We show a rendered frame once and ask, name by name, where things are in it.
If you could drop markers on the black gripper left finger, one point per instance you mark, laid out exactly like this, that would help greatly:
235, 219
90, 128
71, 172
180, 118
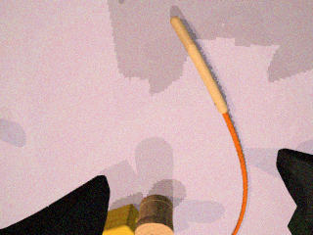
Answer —
82, 212

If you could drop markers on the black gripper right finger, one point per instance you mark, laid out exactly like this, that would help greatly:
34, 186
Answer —
296, 169

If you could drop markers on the light wooden cylinder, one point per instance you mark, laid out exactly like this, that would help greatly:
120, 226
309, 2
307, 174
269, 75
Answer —
155, 216

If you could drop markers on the yellow wooden block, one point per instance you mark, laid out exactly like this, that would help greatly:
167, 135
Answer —
121, 221

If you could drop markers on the wooden stick with orange string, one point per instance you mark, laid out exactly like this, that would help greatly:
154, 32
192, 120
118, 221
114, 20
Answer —
216, 96

